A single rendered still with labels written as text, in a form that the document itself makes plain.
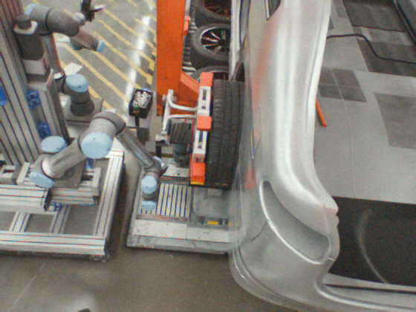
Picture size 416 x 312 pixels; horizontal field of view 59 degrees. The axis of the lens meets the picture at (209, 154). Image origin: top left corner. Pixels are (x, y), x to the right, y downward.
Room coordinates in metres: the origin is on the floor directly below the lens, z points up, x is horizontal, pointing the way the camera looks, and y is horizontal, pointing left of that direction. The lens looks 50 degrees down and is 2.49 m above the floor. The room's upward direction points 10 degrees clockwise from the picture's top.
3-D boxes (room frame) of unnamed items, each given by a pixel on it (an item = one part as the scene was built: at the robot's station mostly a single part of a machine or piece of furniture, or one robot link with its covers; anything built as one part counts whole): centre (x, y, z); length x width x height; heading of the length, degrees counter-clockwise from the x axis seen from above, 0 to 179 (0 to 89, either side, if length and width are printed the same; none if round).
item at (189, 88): (2.08, 0.04, 0.69); 0.52 x 0.17 x 0.35; 96
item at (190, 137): (1.56, 0.15, 0.85); 0.21 x 0.14 x 0.14; 96
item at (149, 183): (1.04, 0.27, 0.95); 0.11 x 0.08 x 0.11; 3
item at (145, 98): (2.08, 0.59, 0.51); 0.20 x 0.14 x 0.13; 176
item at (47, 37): (1.64, 0.98, 1.19); 0.15 x 0.12 x 0.55; 82
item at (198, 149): (1.56, 0.08, 0.85); 0.54 x 0.07 x 0.54; 6
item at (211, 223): (1.58, -0.09, 0.13); 0.50 x 0.36 x 0.10; 6
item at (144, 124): (2.10, 0.60, 0.44); 0.43 x 0.17 x 0.03; 6
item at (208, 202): (1.58, -0.09, 0.32); 0.40 x 0.30 x 0.28; 6
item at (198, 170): (1.25, 0.05, 0.85); 0.09 x 0.08 x 0.07; 6
